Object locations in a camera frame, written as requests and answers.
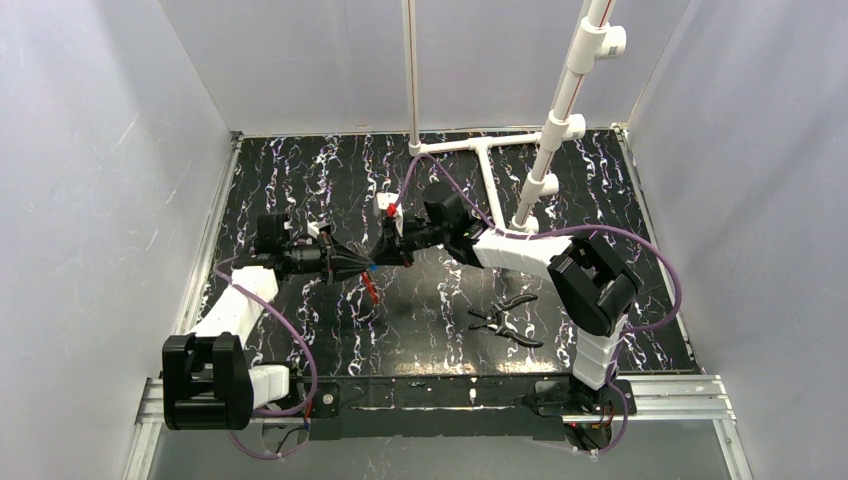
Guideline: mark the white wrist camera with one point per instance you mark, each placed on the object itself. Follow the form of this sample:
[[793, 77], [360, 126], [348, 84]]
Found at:
[[319, 229], [386, 205]]

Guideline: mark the aluminium left rail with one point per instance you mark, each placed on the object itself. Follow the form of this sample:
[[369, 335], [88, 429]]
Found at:
[[194, 205]]

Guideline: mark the white PVC pipe frame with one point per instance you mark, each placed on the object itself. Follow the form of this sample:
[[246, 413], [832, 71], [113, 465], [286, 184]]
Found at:
[[594, 39]]

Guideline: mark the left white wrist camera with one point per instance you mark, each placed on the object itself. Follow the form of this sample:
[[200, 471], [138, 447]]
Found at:
[[319, 229]]

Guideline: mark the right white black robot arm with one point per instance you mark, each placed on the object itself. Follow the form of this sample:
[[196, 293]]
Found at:
[[595, 286]]

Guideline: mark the metal plate with red handle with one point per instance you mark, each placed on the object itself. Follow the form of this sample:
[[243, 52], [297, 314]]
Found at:
[[370, 288]]

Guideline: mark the black handled pliers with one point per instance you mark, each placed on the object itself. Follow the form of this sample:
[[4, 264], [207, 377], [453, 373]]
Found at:
[[494, 319]]

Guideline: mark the aluminium front rail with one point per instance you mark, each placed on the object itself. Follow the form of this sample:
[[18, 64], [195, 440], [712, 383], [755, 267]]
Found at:
[[638, 396]]

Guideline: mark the aluminium rail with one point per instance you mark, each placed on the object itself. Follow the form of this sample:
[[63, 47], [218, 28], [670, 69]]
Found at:
[[638, 396], [194, 205]]

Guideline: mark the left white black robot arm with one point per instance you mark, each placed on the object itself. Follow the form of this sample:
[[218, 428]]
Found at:
[[206, 379]]

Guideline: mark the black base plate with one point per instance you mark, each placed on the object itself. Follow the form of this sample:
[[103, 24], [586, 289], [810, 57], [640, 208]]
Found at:
[[450, 424]]

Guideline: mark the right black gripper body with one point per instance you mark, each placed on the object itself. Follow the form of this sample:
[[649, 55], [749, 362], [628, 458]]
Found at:
[[398, 240]]

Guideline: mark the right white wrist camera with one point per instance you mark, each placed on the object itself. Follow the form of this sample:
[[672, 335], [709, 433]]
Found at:
[[386, 205]]

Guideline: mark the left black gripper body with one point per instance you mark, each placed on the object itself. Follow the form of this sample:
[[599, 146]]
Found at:
[[330, 258]]

